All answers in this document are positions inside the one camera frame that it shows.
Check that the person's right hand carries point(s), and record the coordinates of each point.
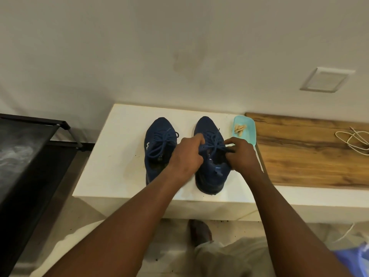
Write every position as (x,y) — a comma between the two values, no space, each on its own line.
(243,158)

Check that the person's left hand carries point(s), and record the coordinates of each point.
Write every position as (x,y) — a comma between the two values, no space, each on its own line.
(186,158)

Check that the beige cleaning cloth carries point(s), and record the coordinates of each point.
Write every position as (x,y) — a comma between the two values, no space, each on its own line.
(240,129)

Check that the black shoe rack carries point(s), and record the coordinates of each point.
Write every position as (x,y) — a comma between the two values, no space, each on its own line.
(23,164)

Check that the person's right forearm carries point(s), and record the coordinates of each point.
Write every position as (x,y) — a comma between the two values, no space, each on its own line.
(294,227)

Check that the person's left forearm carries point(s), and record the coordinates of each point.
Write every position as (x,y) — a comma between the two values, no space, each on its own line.
(115,230)

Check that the person's right foot grey sock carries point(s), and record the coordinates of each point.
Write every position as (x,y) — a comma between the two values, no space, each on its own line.
(200,232)

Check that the light blue plastic container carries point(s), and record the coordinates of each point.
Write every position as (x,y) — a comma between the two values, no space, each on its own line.
(249,135)

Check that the brown wooden board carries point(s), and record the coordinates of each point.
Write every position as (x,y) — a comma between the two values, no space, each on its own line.
(311,158)

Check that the white shorts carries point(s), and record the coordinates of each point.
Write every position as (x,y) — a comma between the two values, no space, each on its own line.
(230,259)

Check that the blue plastic bag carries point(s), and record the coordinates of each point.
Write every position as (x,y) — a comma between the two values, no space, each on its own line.
(351,262)

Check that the white wall switch plate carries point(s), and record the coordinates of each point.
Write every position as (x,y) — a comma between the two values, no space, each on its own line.
(327,80)

